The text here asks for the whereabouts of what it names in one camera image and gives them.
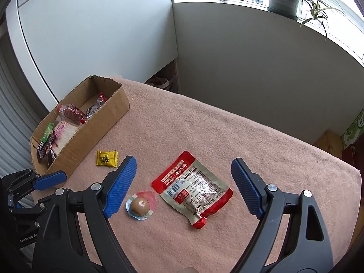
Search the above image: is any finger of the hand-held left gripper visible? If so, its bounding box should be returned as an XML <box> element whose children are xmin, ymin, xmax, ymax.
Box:
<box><xmin>6</xmin><ymin>169</ymin><xmax>68</xmax><ymax>194</ymax></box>

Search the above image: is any cardboard box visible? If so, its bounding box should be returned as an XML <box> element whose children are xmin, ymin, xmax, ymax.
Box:
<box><xmin>30</xmin><ymin>75</ymin><xmax>131</xmax><ymax>177</ymax></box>

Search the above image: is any green snack packet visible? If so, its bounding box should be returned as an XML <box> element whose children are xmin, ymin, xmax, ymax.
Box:
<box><xmin>41</xmin><ymin>122</ymin><xmax>55</xmax><ymax>143</ymax></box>

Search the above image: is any potted spider plant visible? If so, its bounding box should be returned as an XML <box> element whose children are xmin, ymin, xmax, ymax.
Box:
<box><xmin>257</xmin><ymin>0</ymin><xmax>342</xmax><ymax>40</ymax></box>

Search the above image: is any red and white pouch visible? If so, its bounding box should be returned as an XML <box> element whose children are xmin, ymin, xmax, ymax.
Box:
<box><xmin>152</xmin><ymin>151</ymin><xmax>234</xmax><ymax>229</ymax></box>

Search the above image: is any dark red cabinet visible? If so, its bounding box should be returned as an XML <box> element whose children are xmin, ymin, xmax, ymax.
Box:
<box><xmin>341</xmin><ymin>145</ymin><xmax>364</xmax><ymax>171</ymax></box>

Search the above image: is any white cabinet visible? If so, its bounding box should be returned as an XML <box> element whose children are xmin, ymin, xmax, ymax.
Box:
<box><xmin>6</xmin><ymin>0</ymin><xmax>179</xmax><ymax>111</ymax></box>

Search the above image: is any packaged white bread slice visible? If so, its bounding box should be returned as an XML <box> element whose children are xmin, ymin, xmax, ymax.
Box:
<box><xmin>54</xmin><ymin>121</ymin><xmax>81</xmax><ymax>154</ymax></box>

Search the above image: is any white ribbed shutter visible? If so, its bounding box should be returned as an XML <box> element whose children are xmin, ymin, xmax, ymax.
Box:
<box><xmin>0</xmin><ymin>31</ymin><xmax>49</xmax><ymax>208</ymax></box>

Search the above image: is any basket with shoes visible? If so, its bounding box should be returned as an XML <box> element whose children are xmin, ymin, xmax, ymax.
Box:
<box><xmin>145</xmin><ymin>60</ymin><xmax>179</xmax><ymax>94</ymax></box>

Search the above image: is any green printed carton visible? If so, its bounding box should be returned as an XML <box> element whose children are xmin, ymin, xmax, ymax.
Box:
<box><xmin>341</xmin><ymin>114</ymin><xmax>364</xmax><ymax>150</ymax></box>

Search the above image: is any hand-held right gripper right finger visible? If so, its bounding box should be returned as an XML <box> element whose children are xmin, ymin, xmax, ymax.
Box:
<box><xmin>231</xmin><ymin>158</ymin><xmax>334</xmax><ymax>273</ymax></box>

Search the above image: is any dark red snack packet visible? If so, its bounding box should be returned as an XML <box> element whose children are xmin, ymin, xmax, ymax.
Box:
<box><xmin>47</xmin><ymin>141</ymin><xmax>59</xmax><ymax>160</ymax></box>

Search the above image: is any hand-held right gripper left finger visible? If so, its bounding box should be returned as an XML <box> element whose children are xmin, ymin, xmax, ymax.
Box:
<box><xmin>31</xmin><ymin>155</ymin><xmax>137</xmax><ymax>273</ymax></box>

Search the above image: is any brown jelly cup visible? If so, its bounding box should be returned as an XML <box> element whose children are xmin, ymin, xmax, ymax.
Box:
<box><xmin>126</xmin><ymin>191</ymin><xmax>157</xmax><ymax>220</ymax></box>

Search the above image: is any yellow candy packet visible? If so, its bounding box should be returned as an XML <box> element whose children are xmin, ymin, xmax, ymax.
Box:
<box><xmin>96</xmin><ymin>150</ymin><xmax>118</xmax><ymax>167</ymax></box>

